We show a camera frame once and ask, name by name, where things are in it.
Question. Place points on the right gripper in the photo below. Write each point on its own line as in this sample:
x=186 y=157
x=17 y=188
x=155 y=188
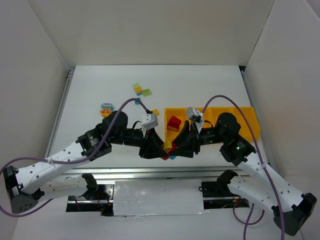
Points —
x=195 y=142

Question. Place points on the green yellow blue lego stack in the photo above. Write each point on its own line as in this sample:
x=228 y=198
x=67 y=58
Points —
x=137 y=89

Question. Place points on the yellow rectangular lego brick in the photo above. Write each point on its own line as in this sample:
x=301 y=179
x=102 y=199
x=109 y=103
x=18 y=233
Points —
x=155 y=111

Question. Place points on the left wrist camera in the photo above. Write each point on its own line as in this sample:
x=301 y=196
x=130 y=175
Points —
x=149 y=121

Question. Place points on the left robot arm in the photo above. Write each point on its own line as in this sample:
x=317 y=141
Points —
x=44 y=180

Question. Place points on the red flower lego piece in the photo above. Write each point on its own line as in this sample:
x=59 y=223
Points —
x=174 y=123

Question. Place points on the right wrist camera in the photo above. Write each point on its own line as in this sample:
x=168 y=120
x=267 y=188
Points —
x=194 y=115

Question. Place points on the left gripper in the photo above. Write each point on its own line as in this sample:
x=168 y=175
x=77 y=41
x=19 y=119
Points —
x=142 y=144

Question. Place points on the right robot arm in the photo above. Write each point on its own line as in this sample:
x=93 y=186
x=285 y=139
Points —
x=289 y=206

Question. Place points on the orange flower lego piece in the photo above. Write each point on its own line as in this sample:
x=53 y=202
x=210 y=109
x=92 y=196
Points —
x=105 y=112

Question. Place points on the light green lego brick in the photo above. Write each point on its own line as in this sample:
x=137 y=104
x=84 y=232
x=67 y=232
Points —
x=146 y=92

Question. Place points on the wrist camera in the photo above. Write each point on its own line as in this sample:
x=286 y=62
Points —
x=194 y=115
x=149 y=121

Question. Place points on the aluminium frame rail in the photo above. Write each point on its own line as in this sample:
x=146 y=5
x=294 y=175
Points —
x=155 y=173

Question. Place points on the white taped cover plate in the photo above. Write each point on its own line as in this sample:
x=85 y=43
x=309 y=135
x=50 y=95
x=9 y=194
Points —
x=157 y=198

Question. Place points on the yellow red blue lego stack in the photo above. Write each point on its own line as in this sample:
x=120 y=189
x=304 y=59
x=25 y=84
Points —
x=169 y=147

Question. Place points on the teal small lego brick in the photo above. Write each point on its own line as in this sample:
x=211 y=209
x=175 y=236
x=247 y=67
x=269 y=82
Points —
x=137 y=101

